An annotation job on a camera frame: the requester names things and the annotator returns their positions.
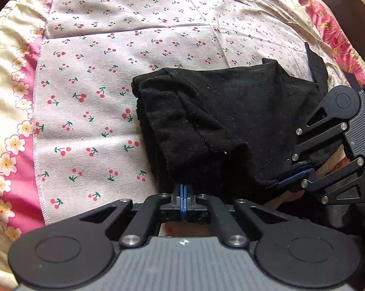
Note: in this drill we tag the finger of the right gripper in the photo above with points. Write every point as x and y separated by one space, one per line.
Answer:
319 137
324 178

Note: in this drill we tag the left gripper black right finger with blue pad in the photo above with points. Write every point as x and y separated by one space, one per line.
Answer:
288 249

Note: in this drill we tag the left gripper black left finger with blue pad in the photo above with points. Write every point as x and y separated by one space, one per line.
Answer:
73 253

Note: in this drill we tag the black pants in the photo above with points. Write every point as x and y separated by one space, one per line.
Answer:
229 133

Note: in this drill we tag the cherry print bed sheet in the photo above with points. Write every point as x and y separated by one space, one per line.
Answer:
88 143

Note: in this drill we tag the pink floral quilt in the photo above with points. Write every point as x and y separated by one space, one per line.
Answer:
23 25

